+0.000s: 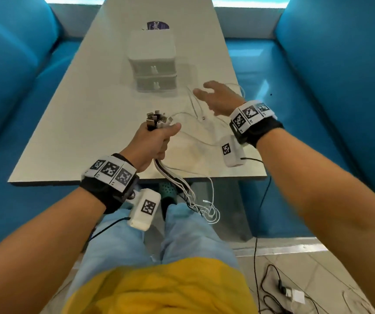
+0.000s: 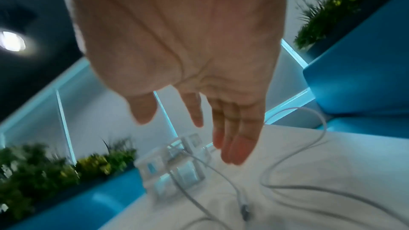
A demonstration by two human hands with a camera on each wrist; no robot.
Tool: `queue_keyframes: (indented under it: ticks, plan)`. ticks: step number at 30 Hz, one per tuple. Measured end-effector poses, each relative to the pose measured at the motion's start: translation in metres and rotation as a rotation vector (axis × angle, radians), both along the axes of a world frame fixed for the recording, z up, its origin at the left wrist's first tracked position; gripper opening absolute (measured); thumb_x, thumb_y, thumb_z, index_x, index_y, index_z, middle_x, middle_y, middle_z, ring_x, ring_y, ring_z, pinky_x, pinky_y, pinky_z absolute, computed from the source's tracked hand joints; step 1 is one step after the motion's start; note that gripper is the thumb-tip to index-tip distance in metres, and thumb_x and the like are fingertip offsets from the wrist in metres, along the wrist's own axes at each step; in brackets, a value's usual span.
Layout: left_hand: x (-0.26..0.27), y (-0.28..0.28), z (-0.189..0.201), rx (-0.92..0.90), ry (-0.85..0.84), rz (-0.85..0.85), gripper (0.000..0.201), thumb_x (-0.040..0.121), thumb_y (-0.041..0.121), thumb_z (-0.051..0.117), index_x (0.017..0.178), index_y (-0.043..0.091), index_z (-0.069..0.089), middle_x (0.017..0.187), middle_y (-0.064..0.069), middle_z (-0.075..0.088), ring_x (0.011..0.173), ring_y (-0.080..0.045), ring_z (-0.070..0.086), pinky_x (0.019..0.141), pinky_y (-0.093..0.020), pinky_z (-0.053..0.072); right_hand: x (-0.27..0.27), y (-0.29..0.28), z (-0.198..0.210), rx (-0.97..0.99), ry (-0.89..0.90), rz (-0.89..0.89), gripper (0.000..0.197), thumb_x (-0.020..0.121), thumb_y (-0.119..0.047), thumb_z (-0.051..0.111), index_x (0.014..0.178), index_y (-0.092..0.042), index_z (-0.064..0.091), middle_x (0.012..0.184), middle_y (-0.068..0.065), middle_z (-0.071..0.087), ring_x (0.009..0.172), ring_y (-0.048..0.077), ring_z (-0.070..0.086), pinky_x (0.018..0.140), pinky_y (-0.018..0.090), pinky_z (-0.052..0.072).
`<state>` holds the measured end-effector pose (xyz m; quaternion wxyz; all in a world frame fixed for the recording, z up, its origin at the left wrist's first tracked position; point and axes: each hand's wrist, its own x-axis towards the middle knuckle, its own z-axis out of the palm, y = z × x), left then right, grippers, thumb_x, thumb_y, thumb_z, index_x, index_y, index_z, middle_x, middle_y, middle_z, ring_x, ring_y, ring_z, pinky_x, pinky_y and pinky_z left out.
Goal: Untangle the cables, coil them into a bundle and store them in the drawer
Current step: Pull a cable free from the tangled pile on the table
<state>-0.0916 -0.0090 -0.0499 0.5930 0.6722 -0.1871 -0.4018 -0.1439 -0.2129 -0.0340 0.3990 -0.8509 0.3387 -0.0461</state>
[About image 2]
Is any person's right hand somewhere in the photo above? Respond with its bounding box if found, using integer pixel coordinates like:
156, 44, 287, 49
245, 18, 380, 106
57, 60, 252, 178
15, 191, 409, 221
60, 0, 290, 166

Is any white box with drawers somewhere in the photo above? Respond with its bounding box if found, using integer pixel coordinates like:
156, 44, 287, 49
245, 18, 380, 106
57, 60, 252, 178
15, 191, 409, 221
135, 132, 213, 198

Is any tangle of white cables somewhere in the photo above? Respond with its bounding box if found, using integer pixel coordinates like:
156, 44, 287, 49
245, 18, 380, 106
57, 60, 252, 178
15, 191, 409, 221
166, 106, 409, 230

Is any cyan ceiling light strip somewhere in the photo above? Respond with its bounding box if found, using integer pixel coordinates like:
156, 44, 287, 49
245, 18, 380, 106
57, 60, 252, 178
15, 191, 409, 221
280, 38, 310, 69

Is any green leafy plant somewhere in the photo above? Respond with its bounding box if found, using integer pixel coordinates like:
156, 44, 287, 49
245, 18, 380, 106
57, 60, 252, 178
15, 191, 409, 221
293, 0, 409, 51
0, 136, 138, 221

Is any round ceiling spotlight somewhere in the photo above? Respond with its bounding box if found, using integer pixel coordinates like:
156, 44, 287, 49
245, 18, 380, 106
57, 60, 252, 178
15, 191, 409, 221
0, 29, 28, 53

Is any white table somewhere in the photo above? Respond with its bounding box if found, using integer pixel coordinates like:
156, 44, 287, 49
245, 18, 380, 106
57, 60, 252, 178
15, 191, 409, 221
105, 124, 409, 230

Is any cyan vertical wall light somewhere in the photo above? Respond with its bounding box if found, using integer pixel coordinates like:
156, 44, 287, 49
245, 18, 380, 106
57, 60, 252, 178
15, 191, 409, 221
152, 90, 179, 139
55, 89, 78, 167

